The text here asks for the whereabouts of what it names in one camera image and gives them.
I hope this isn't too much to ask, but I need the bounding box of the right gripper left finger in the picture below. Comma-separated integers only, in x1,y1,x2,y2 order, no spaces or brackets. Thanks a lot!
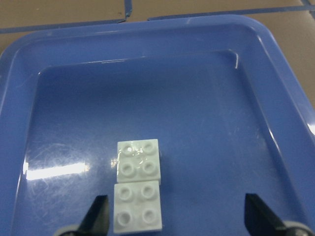
54,195,110,236

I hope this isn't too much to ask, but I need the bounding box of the blue plastic tray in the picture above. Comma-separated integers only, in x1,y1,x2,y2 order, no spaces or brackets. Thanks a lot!
0,15,315,236

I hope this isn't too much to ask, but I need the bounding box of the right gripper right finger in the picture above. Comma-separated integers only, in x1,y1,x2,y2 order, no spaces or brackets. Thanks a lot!
245,193,313,236

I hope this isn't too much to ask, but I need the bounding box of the white block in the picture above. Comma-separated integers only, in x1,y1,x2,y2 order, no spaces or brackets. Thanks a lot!
113,180,162,235
117,139,161,183

